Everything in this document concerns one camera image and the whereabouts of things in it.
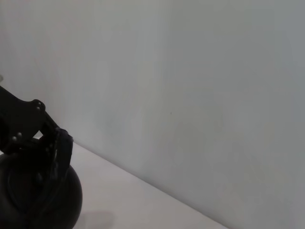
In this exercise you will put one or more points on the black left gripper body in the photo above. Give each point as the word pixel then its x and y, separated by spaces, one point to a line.
pixel 19 117

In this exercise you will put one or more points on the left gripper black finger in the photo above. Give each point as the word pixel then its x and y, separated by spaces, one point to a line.
pixel 35 144
pixel 50 131

